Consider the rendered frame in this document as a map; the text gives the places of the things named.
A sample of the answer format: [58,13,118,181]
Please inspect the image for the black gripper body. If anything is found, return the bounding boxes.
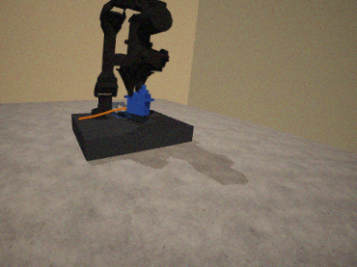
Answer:
[103,35,162,71]

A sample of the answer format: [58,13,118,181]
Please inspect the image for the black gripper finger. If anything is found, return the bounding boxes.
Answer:
[134,70,154,93]
[116,68,140,96]

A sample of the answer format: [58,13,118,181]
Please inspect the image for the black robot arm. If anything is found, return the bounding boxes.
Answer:
[94,0,173,113]

